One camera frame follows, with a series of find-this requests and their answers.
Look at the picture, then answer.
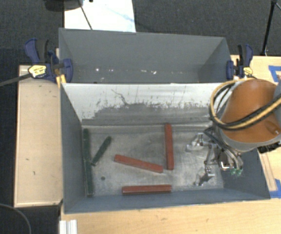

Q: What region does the grey metal bin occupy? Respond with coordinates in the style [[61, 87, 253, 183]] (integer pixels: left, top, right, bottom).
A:
[[58, 27, 271, 215]]

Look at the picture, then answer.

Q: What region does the pale wood flat board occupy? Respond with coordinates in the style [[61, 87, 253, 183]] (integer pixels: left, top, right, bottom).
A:
[[14, 65, 63, 208]]

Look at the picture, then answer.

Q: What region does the black cylinder on white bracket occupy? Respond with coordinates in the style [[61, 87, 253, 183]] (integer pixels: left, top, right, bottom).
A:
[[257, 138, 281, 154]]

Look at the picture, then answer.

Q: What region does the short dark green flat block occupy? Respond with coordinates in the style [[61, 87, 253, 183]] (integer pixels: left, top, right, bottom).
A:
[[90, 136, 112, 167]]

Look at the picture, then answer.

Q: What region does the red-brown flat block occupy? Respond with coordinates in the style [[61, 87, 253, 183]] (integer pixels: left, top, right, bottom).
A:
[[164, 123, 175, 171], [121, 184, 173, 195], [113, 154, 164, 174]]

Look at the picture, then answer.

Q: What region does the long dark green flat block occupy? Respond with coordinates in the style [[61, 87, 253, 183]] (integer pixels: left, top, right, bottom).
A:
[[82, 128, 95, 197]]

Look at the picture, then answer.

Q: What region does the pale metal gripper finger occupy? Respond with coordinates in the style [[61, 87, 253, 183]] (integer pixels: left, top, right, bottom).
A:
[[194, 165, 216, 187], [185, 133, 205, 152]]

